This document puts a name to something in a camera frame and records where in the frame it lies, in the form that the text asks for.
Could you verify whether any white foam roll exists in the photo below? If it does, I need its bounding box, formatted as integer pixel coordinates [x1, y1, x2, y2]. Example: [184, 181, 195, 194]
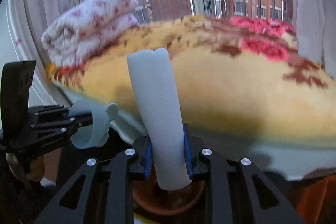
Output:
[127, 48, 191, 190]

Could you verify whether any folded white floral quilt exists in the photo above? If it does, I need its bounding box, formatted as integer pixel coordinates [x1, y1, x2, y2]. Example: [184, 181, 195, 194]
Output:
[41, 0, 138, 67]

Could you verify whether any yellow floral bed blanket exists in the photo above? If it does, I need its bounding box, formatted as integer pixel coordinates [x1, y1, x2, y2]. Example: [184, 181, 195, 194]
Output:
[46, 16, 335, 147]

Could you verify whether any left sheer curtain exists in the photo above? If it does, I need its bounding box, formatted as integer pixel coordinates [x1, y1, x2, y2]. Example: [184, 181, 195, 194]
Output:
[5, 0, 83, 106]

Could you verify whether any sheer curtain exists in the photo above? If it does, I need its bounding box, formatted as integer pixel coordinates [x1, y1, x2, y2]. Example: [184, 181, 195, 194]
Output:
[293, 0, 335, 77]
[5, 0, 83, 106]

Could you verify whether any right sheer curtain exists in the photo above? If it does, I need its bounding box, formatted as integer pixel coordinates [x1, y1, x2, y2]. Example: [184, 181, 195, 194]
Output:
[293, 0, 335, 77]

